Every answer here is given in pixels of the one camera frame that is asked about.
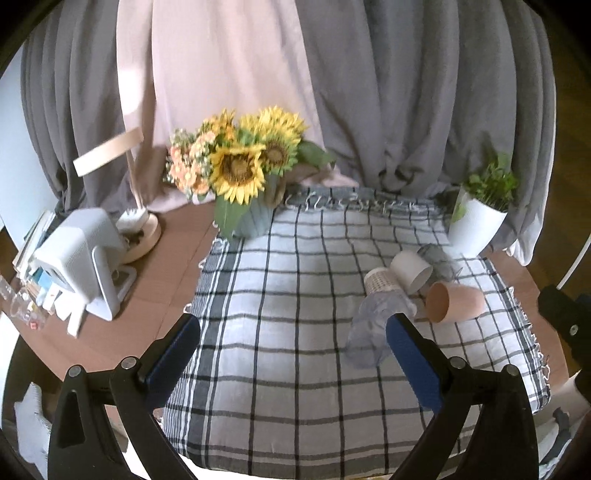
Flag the clear plastic cup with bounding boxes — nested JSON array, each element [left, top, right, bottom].
[[346, 293, 419, 369]]

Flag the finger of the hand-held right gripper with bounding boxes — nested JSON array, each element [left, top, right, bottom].
[[537, 285, 591, 370]]

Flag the white curved tube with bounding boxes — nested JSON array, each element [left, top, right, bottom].
[[554, 231, 591, 292]]

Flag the pink curtain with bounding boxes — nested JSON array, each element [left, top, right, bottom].
[[115, 0, 358, 214]]

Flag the plain white cup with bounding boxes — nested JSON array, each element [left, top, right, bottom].
[[390, 249, 435, 296]]

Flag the stack of books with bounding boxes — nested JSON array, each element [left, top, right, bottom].
[[11, 210, 61, 308]]

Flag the beige desk lamp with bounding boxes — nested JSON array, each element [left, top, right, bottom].
[[73, 128, 163, 265]]

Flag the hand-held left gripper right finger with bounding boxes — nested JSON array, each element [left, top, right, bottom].
[[385, 311, 539, 480]]

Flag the white fluffy object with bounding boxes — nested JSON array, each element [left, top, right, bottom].
[[14, 383, 55, 468]]

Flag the teal ribbed vase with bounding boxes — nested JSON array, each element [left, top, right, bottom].
[[215, 173, 287, 241]]

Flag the grey glass cup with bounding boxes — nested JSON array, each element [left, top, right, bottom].
[[417, 244, 462, 282]]

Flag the clear glass jars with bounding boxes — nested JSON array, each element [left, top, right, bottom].
[[0, 281, 47, 330]]

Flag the grey curtain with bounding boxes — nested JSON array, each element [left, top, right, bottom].
[[295, 0, 558, 265], [20, 0, 127, 215]]

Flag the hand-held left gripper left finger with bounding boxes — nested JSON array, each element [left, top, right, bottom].
[[48, 313, 201, 480]]

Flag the black white checkered cloth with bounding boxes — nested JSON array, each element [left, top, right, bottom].
[[161, 185, 552, 476]]

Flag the white plant pot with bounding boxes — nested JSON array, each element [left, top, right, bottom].
[[447, 187, 509, 257]]

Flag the white dotted cup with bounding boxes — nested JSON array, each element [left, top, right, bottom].
[[364, 267, 403, 297]]

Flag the green leafy plant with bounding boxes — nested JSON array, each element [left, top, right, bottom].
[[450, 150, 521, 222]]

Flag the pink cup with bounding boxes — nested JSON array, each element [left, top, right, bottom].
[[425, 281, 486, 324]]

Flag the sunflower bouquet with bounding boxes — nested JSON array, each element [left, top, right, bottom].
[[164, 106, 338, 241]]

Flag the white boxy appliance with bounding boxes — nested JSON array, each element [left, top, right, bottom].
[[32, 208, 138, 337]]

